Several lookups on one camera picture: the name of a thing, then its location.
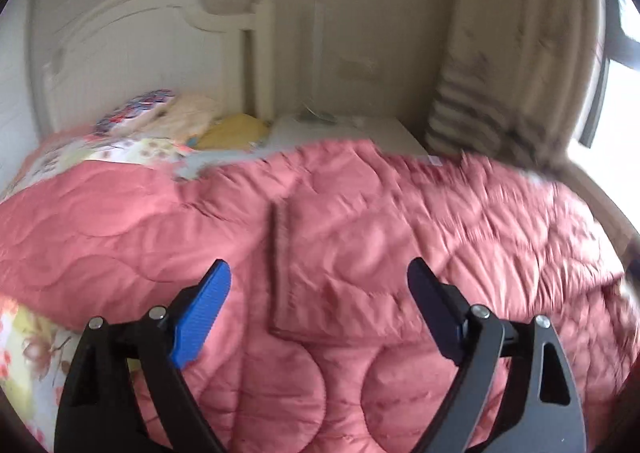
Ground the pink quilted comforter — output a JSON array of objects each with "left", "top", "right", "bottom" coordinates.
[{"left": 1, "top": 141, "right": 639, "bottom": 452}]

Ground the floral bed sheet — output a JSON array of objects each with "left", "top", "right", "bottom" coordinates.
[{"left": 0, "top": 125, "right": 271, "bottom": 449}]

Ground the yellow blanket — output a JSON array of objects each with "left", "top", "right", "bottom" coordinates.
[{"left": 194, "top": 114, "right": 270, "bottom": 151}]

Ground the cream fluffy blanket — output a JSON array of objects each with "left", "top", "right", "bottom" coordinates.
[{"left": 141, "top": 94, "right": 224, "bottom": 143}]

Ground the white bedside table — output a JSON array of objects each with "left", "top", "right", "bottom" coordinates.
[{"left": 265, "top": 114, "right": 427, "bottom": 156}]

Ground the colourful patterned pillow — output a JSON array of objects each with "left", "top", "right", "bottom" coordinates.
[{"left": 93, "top": 89, "right": 177, "bottom": 136}]

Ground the white wooden headboard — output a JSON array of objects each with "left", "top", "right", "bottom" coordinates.
[{"left": 43, "top": 0, "right": 276, "bottom": 132}]

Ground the beige striped curtain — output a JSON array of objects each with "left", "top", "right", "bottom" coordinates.
[{"left": 425, "top": 0, "right": 605, "bottom": 169}]

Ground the white charger cable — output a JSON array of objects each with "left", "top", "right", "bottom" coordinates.
[{"left": 294, "top": 104, "right": 342, "bottom": 125}]

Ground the window frame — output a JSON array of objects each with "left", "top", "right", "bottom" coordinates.
[{"left": 578, "top": 0, "right": 639, "bottom": 149}]

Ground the white cable conduit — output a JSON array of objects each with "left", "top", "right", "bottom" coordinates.
[{"left": 310, "top": 0, "right": 326, "bottom": 110}]

